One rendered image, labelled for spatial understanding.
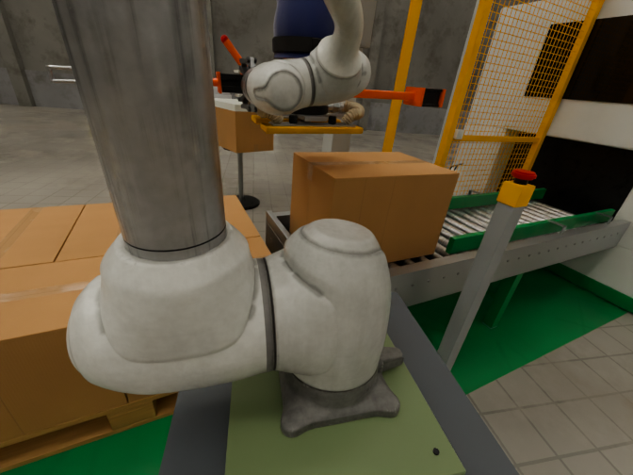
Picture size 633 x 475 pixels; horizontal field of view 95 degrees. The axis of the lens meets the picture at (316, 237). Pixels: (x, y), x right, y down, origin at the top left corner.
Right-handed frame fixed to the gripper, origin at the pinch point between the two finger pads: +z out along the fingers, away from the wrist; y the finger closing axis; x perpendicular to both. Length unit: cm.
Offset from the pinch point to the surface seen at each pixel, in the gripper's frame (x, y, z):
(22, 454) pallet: -81, 118, -15
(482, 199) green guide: 175, 60, 23
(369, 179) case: 41, 26, -19
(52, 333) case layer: -59, 67, -18
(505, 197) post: 75, 25, -48
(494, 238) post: 75, 40, -49
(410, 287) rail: 60, 69, -33
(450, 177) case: 82, 27, -19
